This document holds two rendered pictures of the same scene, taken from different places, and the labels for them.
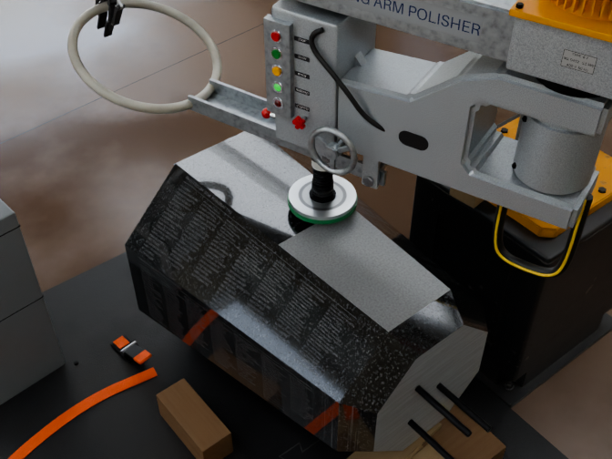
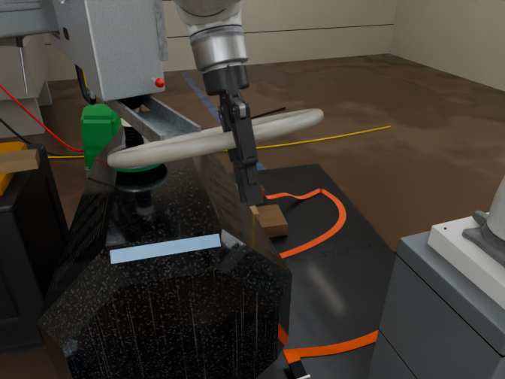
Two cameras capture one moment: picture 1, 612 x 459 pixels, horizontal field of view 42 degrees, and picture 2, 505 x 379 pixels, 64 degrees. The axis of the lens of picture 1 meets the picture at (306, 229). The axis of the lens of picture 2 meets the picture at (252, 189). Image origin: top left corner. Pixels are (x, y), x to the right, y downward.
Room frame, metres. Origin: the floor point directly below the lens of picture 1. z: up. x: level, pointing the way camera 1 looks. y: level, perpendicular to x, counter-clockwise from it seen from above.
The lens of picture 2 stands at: (3.00, 0.94, 1.54)
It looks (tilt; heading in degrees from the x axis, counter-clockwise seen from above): 30 degrees down; 204
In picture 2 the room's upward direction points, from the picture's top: straight up
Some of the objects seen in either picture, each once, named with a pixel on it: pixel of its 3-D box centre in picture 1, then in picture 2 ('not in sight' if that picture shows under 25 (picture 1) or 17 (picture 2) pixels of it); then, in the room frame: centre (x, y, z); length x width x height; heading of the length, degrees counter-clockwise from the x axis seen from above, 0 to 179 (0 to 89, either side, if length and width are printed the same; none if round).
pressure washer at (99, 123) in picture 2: not in sight; (102, 125); (0.88, -1.27, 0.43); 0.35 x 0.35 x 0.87; 23
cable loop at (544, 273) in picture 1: (535, 229); (84, 71); (1.56, -0.61, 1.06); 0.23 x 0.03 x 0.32; 58
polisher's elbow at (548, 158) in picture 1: (558, 140); not in sight; (1.56, -0.61, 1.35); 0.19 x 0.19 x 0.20
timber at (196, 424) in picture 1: (194, 423); not in sight; (1.61, 0.40, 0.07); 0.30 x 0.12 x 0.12; 39
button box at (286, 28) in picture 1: (280, 67); (155, 13); (1.85, 0.07, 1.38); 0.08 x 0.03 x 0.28; 58
